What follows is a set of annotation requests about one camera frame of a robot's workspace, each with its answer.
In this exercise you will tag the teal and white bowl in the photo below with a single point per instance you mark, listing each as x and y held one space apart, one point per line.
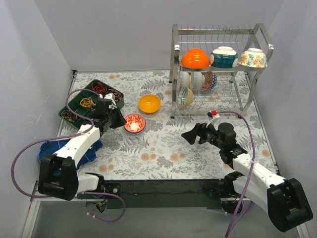
224 57

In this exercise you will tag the blue plaid cloth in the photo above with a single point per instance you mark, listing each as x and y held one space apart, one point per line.
49 147

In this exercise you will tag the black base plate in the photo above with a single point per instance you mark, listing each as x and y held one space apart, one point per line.
183 193

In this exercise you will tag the orange bowl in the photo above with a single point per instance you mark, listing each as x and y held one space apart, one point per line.
195 58

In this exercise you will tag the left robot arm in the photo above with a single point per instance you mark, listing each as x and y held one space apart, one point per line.
58 171

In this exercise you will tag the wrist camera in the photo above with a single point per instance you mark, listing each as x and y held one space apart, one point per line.
106 104
213 117

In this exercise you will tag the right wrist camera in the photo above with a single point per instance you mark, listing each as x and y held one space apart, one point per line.
213 117

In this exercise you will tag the green compartment tray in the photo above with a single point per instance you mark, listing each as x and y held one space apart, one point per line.
84 102

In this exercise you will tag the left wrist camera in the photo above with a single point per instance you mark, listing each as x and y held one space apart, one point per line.
106 104

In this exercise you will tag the blue zigzag red-inside bowl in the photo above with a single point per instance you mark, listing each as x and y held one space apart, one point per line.
210 81

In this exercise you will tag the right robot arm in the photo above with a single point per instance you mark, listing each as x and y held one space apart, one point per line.
257 173

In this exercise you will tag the cream bowl with teal stripes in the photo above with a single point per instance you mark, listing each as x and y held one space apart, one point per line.
185 97

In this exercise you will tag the blue triangle-pattern bowl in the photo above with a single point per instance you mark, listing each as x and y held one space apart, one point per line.
134 133

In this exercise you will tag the yellow bowl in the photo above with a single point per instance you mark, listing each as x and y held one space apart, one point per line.
149 103

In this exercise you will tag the white ribbed bowl right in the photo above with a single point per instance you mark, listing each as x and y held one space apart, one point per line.
198 81

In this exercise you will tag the red and white floral bowl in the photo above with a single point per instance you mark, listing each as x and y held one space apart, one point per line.
135 122

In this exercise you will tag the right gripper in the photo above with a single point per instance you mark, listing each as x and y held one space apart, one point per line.
199 133

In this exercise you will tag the floral table mat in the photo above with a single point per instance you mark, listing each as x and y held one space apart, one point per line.
159 151

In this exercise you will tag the white leaf-pattern bowl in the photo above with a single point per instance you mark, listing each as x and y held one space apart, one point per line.
253 57

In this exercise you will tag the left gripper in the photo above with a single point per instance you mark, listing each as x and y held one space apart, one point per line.
113 118

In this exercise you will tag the white ribbed bowl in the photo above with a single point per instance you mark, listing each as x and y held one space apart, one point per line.
198 81
184 79

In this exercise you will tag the steel two-tier dish rack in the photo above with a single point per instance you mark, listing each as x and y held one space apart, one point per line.
247 68

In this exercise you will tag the white ribbed bowl left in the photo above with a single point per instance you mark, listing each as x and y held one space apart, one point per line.
184 79

